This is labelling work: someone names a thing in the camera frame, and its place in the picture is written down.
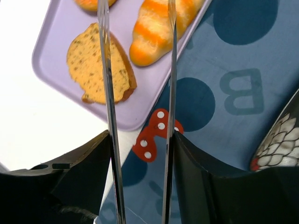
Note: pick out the blue letter-print placemat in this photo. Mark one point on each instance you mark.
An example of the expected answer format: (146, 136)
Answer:
(251, 64)

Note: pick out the lavender plastic tray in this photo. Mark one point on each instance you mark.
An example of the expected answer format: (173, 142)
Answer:
(195, 102)

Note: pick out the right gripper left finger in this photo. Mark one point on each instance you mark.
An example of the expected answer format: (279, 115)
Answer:
(66, 190)

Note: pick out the brown bread slice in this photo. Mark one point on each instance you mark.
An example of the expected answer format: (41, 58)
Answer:
(85, 67)

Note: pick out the black floral square plate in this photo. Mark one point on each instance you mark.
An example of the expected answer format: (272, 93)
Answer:
(280, 147)

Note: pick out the round glazed donut bread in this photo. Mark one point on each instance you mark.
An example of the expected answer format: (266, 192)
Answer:
(88, 5)

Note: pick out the striped croissant bread roll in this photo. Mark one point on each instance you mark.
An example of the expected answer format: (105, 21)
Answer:
(152, 33)

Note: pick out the metal tongs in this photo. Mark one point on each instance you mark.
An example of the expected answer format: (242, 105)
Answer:
(104, 32)

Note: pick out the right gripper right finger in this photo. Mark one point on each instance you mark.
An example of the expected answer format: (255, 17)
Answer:
(213, 192)

